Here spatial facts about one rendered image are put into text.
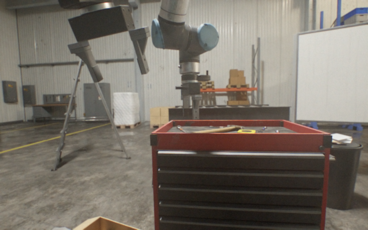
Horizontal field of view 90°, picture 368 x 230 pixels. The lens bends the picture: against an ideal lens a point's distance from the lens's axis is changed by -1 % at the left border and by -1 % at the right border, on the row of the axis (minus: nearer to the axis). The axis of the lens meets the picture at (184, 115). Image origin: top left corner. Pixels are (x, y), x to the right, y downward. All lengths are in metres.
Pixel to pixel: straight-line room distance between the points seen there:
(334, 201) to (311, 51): 1.86
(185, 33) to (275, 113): 3.54
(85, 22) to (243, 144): 0.67
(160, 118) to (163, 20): 6.36
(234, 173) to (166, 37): 0.57
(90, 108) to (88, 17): 9.46
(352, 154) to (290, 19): 8.24
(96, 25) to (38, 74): 12.02
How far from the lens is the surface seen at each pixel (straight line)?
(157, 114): 6.94
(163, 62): 9.15
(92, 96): 9.83
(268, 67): 9.24
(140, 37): 0.46
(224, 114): 3.82
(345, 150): 2.22
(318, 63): 3.12
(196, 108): 0.76
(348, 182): 2.37
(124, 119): 7.30
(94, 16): 0.49
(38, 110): 11.42
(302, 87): 3.08
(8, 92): 12.39
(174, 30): 0.65
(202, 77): 0.82
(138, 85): 9.19
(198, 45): 0.70
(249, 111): 3.91
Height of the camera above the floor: 1.09
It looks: 5 degrees down
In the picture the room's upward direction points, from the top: 1 degrees counter-clockwise
